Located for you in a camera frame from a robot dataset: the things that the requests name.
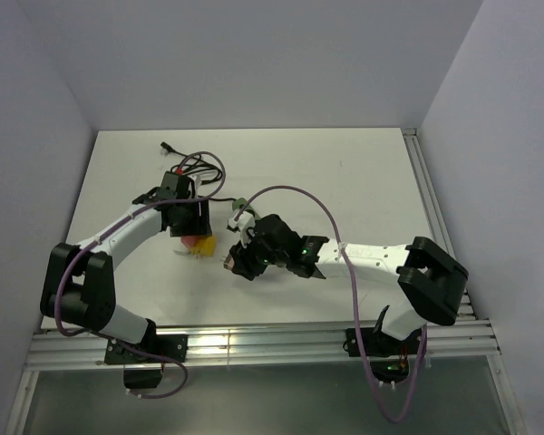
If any pink plug adapter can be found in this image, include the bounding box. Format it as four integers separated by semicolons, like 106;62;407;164
180;236;198;248

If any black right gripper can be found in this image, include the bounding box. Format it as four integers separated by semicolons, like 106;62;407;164
230;225;289;280

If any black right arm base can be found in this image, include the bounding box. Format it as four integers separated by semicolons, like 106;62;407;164
343;327;422;358

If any green power strip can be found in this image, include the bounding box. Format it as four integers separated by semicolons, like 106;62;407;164
232;198;259;220

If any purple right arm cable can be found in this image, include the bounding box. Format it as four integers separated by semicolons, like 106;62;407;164
235;185;430;425

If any aluminium rail frame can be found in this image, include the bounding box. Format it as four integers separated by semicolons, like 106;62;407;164
4;126;527;435

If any black power strip cable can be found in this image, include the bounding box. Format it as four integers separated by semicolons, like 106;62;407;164
160;141;238;204

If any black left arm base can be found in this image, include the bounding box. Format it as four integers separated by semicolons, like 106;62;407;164
103;334;189;399

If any brown plug adapter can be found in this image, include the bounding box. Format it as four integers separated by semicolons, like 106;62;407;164
223;254;235;271

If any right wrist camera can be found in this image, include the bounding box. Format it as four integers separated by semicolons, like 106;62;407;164
227;209;256;245

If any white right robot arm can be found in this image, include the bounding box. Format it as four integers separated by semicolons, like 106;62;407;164
225;213;469;353

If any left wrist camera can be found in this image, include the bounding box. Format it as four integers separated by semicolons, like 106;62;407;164
173;169;205;189

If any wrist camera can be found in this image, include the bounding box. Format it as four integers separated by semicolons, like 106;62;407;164
227;209;256;245
173;169;205;189

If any yellow plug adapter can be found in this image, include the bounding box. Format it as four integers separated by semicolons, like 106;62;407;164
187;235;217;257

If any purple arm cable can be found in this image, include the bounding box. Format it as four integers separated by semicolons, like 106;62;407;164
53;151;227;401
235;185;430;425

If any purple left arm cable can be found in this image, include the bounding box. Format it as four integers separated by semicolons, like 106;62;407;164
53;151;227;401

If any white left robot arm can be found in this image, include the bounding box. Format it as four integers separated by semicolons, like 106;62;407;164
40;172;211;362

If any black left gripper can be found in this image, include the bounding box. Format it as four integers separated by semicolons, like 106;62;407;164
170;197;211;237

